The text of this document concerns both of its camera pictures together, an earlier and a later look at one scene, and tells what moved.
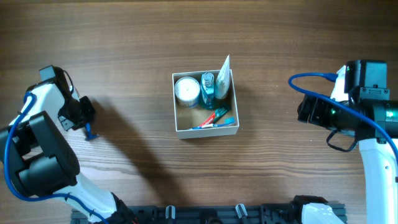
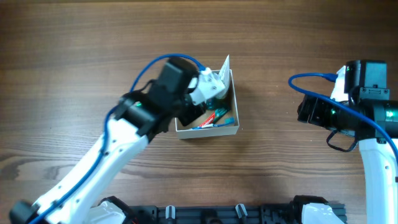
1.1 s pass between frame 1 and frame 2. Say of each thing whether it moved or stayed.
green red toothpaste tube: stayed
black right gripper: stayed
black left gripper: moved
